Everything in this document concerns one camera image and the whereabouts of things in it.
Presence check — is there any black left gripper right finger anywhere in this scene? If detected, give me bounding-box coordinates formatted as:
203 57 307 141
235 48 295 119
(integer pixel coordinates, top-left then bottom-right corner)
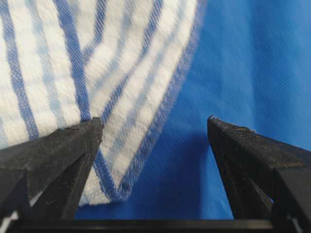
207 116 311 233

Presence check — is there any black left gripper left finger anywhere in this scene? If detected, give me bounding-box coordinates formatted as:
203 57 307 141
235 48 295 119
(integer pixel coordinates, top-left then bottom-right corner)
0 117 103 233

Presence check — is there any white blue striped towel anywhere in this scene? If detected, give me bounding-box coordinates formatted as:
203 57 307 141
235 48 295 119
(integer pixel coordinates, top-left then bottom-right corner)
0 0 207 206

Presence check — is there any blue table cloth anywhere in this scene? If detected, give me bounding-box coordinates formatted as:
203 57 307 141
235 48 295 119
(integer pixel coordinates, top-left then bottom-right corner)
76 0 311 220

